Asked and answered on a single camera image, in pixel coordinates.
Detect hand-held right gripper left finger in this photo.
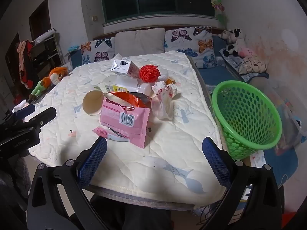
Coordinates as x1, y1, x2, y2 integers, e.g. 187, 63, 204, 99
27, 136, 108, 230

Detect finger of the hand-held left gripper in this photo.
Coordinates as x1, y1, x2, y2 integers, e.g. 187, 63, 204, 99
5, 104, 36, 123
24, 107, 57, 128

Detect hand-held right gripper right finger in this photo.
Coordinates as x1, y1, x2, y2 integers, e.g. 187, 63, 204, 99
202, 136, 283, 230

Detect small pink packet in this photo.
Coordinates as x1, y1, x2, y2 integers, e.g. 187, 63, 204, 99
93, 126, 131, 142

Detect green plastic basket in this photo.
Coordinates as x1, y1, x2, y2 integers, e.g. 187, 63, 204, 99
212, 80, 283, 160

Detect large pink snack packet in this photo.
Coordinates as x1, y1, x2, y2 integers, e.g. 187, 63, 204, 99
99, 97, 151, 148

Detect paper cup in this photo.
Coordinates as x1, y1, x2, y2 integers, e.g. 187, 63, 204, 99
82, 90, 105, 116

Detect orange snack packet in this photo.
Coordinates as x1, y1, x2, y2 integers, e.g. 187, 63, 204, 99
103, 91, 154, 112

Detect clear plastic cup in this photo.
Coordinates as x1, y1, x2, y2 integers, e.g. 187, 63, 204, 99
151, 93, 173, 120

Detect round lidded cup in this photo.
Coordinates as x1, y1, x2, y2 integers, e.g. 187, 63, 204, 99
113, 75, 153, 94

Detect white red wrapper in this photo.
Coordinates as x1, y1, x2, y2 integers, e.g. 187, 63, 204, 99
152, 81, 178, 100

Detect white pink carton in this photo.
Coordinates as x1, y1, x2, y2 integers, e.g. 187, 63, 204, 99
111, 59, 141, 78

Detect red mesh ball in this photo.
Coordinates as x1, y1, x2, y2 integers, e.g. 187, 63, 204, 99
139, 65, 161, 83

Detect person's left forearm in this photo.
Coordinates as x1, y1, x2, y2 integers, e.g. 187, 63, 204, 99
13, 156, 30, 198

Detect orange plush toy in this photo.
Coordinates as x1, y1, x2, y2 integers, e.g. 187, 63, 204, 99
30, 67, 68, 99

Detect hanging clothes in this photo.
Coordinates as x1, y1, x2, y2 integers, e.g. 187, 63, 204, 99
16, 39, 36, 89

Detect white quilted blanket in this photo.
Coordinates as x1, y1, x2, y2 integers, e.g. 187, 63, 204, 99
29, 50, 227, 198

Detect metal shelf rack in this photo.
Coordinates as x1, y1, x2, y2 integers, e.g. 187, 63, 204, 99
30, 29, 63, 77

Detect blue floor rug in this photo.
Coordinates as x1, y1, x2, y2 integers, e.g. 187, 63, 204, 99
262, 146, 299, 187

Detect person's dark pants leg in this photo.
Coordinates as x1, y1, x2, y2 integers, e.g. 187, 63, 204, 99
89, 195, 172, 230

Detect small butterfly print pillow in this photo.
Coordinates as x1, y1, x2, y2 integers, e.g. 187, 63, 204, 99
80, 38, 116, 65

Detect blue bed sheet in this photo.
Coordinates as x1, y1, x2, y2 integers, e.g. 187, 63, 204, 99
189, 35, 269, 94

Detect pile of colourful toys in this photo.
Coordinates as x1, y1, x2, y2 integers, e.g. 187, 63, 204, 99
273, 93, 303, 149

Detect dark door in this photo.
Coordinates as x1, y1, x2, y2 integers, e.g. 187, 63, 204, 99
29, 0, 52, 41

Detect red plastic object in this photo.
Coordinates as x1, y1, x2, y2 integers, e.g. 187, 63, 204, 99
282, 211, 300, 230

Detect clear plastic storage bin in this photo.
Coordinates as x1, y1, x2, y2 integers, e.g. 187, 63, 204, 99
264, 79, 306, 149

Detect blue patterned folded blanket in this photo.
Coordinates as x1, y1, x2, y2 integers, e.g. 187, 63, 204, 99
219, 48, 269, 82

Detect spotted beige cloth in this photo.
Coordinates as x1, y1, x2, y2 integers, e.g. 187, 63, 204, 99
239, 56, 268, 75

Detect black white cow plush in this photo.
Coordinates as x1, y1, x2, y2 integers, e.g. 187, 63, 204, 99
223, 28, 243, 57

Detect pink plush toy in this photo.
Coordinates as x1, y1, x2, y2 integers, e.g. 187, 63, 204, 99
240, 47, 255, 57

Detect beige pillow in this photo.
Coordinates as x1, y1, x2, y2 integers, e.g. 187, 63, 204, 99
115, 28, 166, 56

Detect large butterfly print pillow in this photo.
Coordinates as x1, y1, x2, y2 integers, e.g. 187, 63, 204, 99
164, 26, 216, 69

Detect dark window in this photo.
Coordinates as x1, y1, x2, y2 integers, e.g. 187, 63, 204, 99
101, 0, 215, 24

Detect wall flower decoration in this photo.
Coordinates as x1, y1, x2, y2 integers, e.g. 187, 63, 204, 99
211, 0, 227, 25

